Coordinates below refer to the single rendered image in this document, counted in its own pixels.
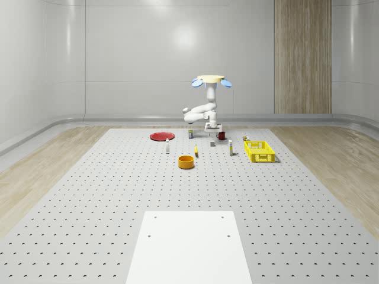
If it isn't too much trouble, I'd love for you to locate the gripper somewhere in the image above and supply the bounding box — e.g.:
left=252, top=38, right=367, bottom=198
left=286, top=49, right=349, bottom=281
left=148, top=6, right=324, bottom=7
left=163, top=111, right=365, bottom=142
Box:
left=204, top=123, right=223, bottom=138

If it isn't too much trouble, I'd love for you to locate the yellow bowl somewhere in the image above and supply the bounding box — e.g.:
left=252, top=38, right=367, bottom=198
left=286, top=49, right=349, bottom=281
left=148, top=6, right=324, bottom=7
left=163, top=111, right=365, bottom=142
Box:
left=178, top=155, right=195, bottom=170

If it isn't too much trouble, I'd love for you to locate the drone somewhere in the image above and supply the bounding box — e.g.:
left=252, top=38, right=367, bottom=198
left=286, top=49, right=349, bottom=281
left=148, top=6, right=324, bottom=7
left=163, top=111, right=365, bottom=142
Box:
left=191, top=74, right=234, bottom=88

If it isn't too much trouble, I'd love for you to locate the red plate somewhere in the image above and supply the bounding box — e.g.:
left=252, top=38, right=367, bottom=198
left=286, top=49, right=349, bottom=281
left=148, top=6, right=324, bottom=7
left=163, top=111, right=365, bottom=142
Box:
left=149, top=131, right=176, bottom=142

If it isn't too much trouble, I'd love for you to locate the yellow basket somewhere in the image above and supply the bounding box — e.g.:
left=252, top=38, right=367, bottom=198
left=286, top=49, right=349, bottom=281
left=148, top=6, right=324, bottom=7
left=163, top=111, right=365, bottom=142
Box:
left=243, top=140, right=276, bottom=163

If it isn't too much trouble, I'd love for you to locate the white board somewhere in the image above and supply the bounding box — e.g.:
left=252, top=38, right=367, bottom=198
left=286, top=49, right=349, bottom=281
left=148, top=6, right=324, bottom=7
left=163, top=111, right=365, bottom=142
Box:
left=125, top=211, right=253, bottom=284

